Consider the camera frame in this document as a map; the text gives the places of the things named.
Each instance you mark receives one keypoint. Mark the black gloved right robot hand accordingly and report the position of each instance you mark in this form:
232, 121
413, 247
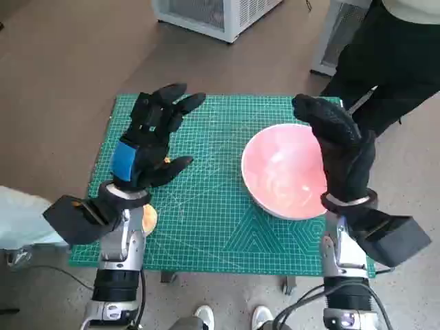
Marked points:
343, 154

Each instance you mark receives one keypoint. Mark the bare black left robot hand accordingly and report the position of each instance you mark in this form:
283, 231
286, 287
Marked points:
148, 158

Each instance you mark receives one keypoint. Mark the round toy bread bun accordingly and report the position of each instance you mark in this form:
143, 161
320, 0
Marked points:
150, 220

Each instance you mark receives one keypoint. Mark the pink bowl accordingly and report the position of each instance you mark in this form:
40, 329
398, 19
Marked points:
282, 172

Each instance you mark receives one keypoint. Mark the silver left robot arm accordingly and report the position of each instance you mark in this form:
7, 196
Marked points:
117, 247

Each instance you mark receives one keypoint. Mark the green cutting mat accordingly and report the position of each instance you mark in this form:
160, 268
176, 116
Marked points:
213, 206

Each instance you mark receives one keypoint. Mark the person in black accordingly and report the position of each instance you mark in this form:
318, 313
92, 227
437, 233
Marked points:
395, 68

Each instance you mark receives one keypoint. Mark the white mesh cabinet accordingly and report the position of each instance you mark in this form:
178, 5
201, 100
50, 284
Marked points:
330, 41
192, 17

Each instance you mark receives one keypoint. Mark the person in light trousers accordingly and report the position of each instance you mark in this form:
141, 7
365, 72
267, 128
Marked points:
20, 220

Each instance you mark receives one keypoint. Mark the person's white shoe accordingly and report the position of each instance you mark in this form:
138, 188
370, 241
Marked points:
204, 316
262, 316

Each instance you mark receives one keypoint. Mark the person's grey trouser leg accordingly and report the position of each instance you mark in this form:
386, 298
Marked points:
187, 324

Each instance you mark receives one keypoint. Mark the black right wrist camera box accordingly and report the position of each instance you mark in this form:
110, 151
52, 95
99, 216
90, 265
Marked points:
395, 237

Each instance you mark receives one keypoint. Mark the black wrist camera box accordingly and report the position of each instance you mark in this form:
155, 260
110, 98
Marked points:
68, 220
395, 237

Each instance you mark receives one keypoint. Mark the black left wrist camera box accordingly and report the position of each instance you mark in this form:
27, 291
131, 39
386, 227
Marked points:
68, 220

